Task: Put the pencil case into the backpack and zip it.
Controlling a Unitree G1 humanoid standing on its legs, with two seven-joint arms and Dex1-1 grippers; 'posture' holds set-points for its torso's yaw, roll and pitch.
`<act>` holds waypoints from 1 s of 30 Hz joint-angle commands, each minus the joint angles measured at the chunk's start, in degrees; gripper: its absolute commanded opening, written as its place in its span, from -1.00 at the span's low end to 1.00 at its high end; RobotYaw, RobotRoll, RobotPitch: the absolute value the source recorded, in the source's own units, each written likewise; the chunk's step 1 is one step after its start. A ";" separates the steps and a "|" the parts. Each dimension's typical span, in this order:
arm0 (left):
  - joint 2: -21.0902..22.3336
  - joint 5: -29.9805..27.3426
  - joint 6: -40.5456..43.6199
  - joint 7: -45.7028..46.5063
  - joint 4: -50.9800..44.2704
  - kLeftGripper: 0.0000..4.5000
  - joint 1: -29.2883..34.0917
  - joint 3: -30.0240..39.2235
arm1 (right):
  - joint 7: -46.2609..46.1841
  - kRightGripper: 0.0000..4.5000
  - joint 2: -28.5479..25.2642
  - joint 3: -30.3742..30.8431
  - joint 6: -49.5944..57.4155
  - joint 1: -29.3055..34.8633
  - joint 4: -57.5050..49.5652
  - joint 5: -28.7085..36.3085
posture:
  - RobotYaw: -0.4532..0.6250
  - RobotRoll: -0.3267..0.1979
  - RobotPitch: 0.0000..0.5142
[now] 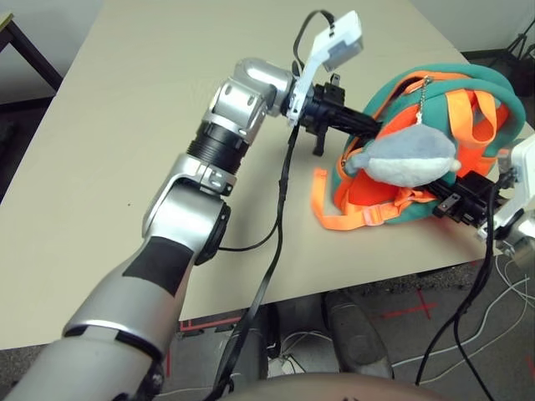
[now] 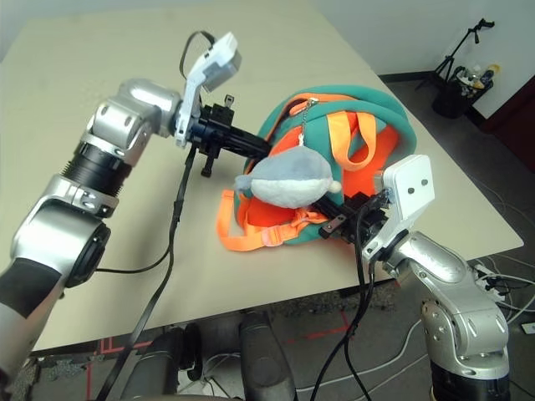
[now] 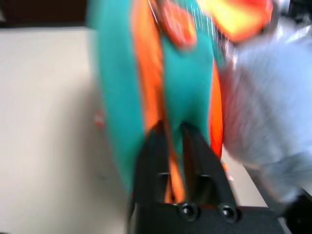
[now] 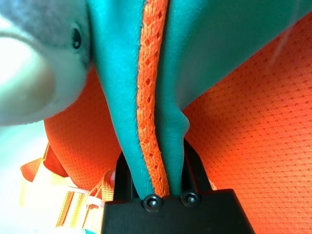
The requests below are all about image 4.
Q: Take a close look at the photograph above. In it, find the teal and orange backpack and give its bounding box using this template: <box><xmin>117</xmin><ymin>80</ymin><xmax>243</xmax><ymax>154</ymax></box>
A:
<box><xmin>19</xmin><ymin>0</ymin><xmax>312</xmax><ymax>234</ymax></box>

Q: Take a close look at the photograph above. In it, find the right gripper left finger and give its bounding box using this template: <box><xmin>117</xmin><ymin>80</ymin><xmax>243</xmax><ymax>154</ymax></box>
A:
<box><xmin>114</xmin><ymin>151</ymin><xmax>144</xmax><ymax>203</ymax></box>

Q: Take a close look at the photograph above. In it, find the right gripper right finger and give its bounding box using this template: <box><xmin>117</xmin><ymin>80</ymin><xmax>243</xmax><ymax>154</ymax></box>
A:
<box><xmin>179</xmin><ymin>137</ymin><xmax>214</xmax><ymax>195</ymax></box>

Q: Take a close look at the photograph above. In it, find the grey white plush keychain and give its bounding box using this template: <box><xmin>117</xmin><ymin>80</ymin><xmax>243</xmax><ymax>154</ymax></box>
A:
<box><xmin>0</xmin><ymin>0</ymin><xmax>92</xmax><ymax>126</ymax></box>

